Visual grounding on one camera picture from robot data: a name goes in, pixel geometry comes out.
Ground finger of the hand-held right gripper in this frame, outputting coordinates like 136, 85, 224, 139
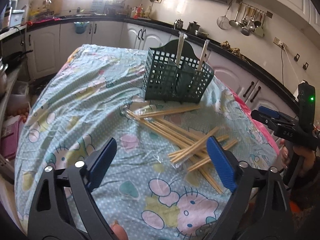
258, 106, 298, 125
251, 109, 284, 133

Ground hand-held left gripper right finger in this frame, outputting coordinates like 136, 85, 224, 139
206, 136, 295, 240

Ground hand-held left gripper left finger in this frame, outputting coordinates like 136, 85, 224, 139
27, 137, 118, 240

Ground pile of bamboo chopsticks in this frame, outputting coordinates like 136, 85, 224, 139
122, 105, 238, 195

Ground bamboo chopstick pair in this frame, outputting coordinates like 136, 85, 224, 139
197, 40, 210, 70
176, 32, 187, 67

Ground green plastic utensil basket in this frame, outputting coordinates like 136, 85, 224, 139
142, 40, 215, 105

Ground row of hanging steel utensils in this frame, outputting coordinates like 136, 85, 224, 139
229, 1, 265, 38

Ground person's right hand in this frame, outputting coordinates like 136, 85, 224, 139
279, 140, 320, 188

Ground person's left hand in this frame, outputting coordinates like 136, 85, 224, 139
110, 220, 129, 240

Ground cartoon cat printed tablecloth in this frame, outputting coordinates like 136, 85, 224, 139
14, 44, 280, 240

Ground ginger roots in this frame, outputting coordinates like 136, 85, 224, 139
220, 40, 247, 60

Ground brown eggs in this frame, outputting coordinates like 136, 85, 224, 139
7, 106, 30, 122

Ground steel mesh strainer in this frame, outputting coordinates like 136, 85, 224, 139
216, 0, 233, 30

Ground steel pot with lid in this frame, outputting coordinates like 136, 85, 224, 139
187, 21, 200, 33

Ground white lower kitchen cabinets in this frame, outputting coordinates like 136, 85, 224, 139
26, 21, 298, 115

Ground blue hanging bag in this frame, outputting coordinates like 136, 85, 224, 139
73, 21, 87, 34

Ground black frying pan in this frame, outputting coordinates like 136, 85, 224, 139
1, 50, 33, 67

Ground black kitchen countertop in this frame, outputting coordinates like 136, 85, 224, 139
25, 15, 300, 113

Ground group of condiment bottles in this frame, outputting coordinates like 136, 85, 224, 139
125, 4, 153, 19

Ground blue plastic bin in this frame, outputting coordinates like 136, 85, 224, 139
10, 9, 25, 28

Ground white charging cable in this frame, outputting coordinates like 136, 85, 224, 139
281, 44, 300, 98

